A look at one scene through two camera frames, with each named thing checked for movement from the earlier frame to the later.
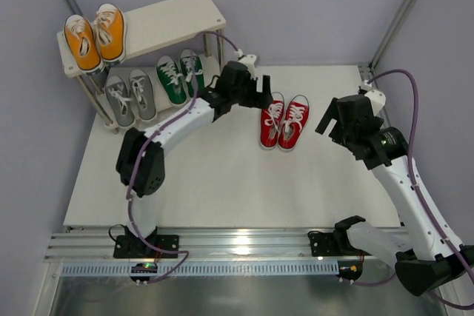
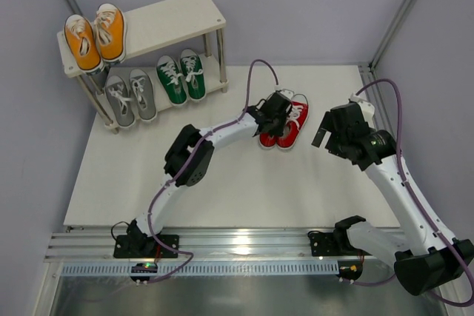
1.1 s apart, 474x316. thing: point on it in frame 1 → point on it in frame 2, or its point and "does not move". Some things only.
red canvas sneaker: x=295 y=120 does not move
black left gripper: x=257 y=93 → x=278 y=118
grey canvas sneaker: x=118 y=98 does not move
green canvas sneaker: x=171 y=79 does not move
